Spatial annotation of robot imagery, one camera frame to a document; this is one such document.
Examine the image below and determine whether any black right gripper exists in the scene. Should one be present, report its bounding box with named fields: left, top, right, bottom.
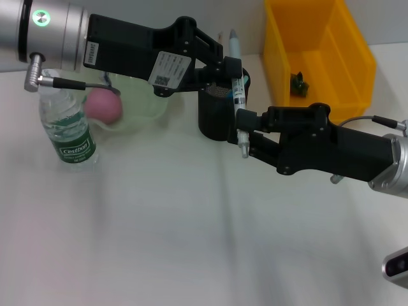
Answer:
left=235, top=103, right=395, bottom=183

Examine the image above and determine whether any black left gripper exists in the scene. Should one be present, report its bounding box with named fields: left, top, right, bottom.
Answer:
left=82, top=13, right=231, bottom=97

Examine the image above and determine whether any silver pen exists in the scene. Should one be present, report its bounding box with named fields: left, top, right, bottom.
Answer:
left=227, top=28, right=250, bottom=159

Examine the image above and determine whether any pink peach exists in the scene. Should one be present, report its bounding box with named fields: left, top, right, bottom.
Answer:
left=84, top=89, right=124, bottom=126

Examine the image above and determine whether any clear water bottle green label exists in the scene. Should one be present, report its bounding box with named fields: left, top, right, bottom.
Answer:
left=38, top=88, right=101, bottom=173

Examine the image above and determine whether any black mesh pen holder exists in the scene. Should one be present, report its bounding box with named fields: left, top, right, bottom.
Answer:
left=196, top=66, right=252, bottom=143

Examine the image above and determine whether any green translucent fruit plate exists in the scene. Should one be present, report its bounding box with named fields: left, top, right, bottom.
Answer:
left=83, top=71, right=170, bottom=134

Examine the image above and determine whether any yellow plastic bin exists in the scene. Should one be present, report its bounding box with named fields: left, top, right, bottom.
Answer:
left=263, top=0, right=377, bottom=117

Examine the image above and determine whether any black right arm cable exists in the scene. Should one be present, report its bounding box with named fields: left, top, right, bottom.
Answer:
left=329, top=114, right=408, bottom=186

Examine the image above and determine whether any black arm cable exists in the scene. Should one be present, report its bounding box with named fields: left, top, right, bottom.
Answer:
left=329, top=114, right=408, bottom=186
left=23, top=52, right=122, bottom=97

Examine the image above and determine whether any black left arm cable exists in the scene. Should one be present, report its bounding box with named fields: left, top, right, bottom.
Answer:
left=23, top=52, right=122, bottom=97

